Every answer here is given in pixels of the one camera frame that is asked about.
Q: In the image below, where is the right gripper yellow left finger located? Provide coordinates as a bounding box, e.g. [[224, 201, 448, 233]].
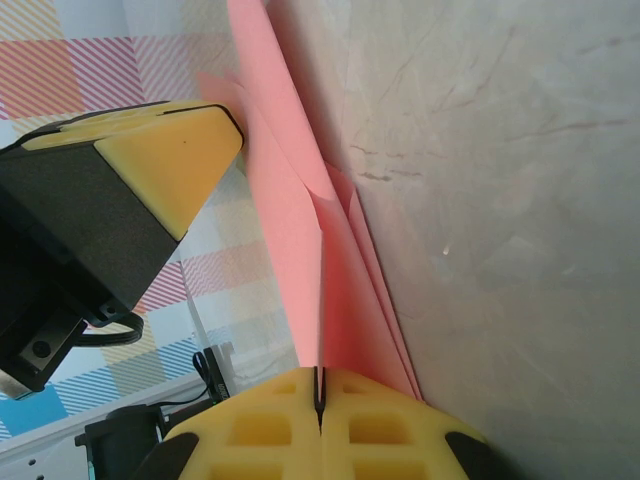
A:
[[132, 367, 321, 480]]

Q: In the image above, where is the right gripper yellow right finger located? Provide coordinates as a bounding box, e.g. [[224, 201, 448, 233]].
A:
[[318, 367, 506, 480]]

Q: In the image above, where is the pink square paper sheet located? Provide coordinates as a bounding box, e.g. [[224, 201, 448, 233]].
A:
[[196, 0, 427, 404]]

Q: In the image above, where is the black flat gripper wire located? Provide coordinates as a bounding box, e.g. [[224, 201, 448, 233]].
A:
[[74, 310, 147, 349]]

